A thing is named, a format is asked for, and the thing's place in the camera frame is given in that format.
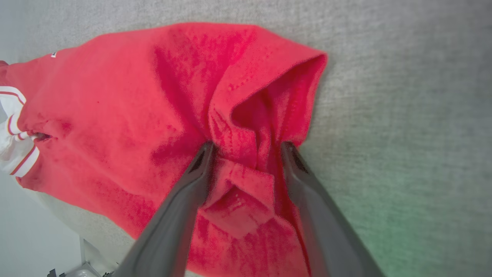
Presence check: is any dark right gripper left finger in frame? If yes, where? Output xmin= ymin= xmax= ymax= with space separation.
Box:
xmin=113 ymin=141 xmax=215 ymax=277

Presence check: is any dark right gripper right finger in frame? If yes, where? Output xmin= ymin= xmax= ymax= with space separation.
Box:
xmin=282 ymin=142 xmax=386 ymax=277

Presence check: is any red white sports shirt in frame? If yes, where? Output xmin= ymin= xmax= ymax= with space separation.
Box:
xmin=0 ymin=22 xmax=328 ymax=277

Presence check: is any grey fabric sofa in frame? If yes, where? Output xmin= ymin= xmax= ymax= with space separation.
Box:
xmin=0 ymin=0 xmax=492 ymax=277

